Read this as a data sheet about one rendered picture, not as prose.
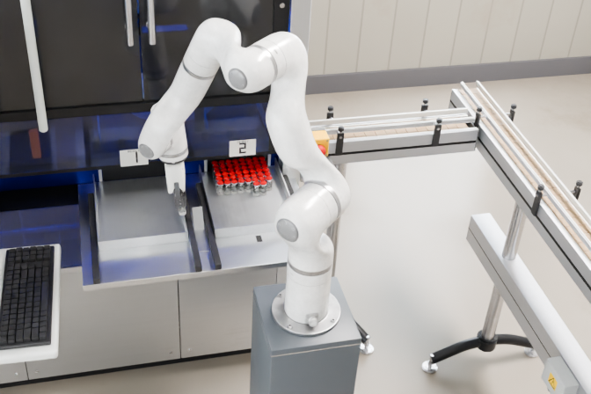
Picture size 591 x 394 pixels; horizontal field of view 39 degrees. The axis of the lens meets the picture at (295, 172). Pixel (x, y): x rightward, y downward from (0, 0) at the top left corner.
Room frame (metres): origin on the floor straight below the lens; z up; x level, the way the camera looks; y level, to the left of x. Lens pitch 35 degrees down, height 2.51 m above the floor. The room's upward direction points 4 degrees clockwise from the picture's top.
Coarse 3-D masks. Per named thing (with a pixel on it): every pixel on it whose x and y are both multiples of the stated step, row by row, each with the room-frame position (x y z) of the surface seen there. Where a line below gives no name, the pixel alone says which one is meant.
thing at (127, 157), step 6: (120, 150) 2.11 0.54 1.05; (126, 150) 2.11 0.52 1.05; (132, 150) 2.12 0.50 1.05; (138, 150) 2.12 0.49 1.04; (120, 156) 2.11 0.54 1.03; (126, 156) 2.11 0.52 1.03; (132, 156) 2.12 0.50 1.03; (138, 156) 2.12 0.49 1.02; (120, 162) 2.11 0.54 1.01; (126, 162) 2.11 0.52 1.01; (132, 162) 2.12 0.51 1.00; (138, 162) 2.12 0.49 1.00; (144, 162) 2.13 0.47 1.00
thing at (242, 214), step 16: (208, 176) 2.24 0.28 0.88; (272, 176) 2.26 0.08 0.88; (208, 192) 2.15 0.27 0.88; (272, 192) 2.17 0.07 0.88; (288, 192) 2.14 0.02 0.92; (208, 208) 2.04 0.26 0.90; (224, 208) 2.07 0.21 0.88; (240, 208) 2.08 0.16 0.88; (256, 208) 2.08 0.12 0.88; (272, 208) 2.09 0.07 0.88; (224, 224) 1.99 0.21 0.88; (240, 224) 2.00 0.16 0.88; (256, 224) 1.96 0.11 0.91; (272, 224) 1.98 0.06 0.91
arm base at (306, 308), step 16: (288, 272) 1.64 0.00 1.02; (288, 288) 1.64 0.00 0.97; (304, 288) 1.61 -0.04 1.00; (320, 288) 1.62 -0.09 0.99; (272, 304) 1.67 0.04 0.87; (288, 304) 1.63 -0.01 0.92; (304, 304) 1.61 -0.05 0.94; (320, 304) 1.62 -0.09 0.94; (336, 304) 1.69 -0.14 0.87; (288, 320) 1.62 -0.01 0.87; (304, 320) 1.61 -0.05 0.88; (320, 320) 1.62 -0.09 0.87; (336, 320) 1.63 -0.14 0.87; (304, 336) 1.57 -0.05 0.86
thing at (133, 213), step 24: (96, 192) 2.11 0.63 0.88; (120, 192) 2.12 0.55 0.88; (144, 192) 2.13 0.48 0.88; (96, 216) 1.95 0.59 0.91; (120, 216) 2.00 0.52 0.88; (144, 216) 2.01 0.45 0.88; (168, 216) 2.01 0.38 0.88; (120, 240) 1.85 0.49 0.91; (144, 240) 1.87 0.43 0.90; (168, 240) 1.89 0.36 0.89
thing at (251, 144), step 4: (240, 140) 2.21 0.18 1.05; (244, 140) 2.21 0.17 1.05; (248, 140) 2.22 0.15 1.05; (252, 140) 2.22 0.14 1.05; (232, 144) 2.20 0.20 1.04; (236, 144) 2.21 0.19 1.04; (248, 144) 2.22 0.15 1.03; (252, 144) 2.22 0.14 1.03; (232, 148) 2.20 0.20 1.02; (236, 148) 2.21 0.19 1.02; (248, 148) 2.22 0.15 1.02; (252, 148) 2.22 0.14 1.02; (232, 152) 2.20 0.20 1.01; (236, 152) 2.21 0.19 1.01; (248, 152) 2.22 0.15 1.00; (252, 152) 2.22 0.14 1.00; (232, 156) 2.20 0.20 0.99; (236, 156) 2.21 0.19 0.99
